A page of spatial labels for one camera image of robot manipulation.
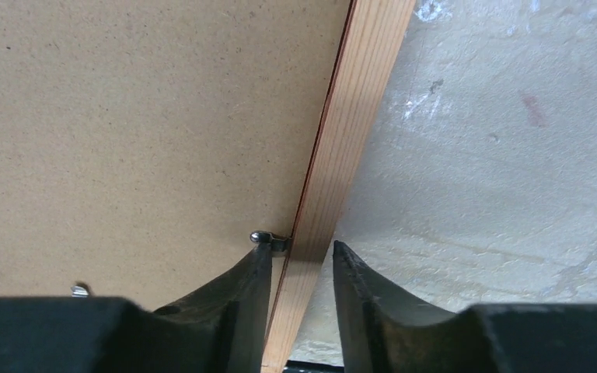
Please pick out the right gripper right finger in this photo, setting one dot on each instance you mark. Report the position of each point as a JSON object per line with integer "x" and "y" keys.
{"x": 384, "y": 328}

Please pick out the orange wooden picture frame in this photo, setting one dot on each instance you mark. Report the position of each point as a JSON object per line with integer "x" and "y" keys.
{"x": 373, "y": 34}

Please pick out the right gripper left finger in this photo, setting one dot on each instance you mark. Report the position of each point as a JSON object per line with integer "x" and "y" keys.
{"x": 220, "y": 327}

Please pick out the brown fibreboard backing board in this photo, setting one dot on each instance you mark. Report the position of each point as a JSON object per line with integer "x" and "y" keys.
{"x": 142, "y": 141}

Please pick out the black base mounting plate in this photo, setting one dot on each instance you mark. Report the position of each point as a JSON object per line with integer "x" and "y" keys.
{"x": 310, "y": 367}

